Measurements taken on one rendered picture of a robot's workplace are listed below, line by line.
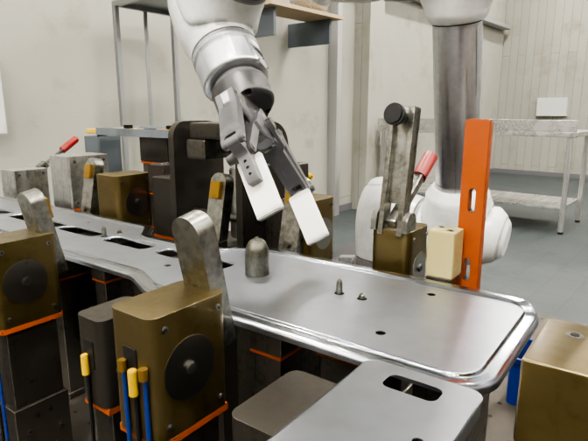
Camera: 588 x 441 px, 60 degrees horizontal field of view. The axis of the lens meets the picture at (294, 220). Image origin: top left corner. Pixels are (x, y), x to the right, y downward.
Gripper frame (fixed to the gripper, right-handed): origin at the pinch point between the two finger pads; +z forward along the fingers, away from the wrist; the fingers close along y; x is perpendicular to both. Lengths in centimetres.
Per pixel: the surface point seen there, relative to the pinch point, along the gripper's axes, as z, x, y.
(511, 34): -485, -268, 864
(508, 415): 30, -8, 48
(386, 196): -2.5, -9.3, 14.1
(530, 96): -373, -244, 900
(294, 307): 9.1, 3.7, -0.1
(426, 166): -6.2, -15.8, 20.7
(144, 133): -51, 35, 34
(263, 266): 0.9, 8.0, 6.5
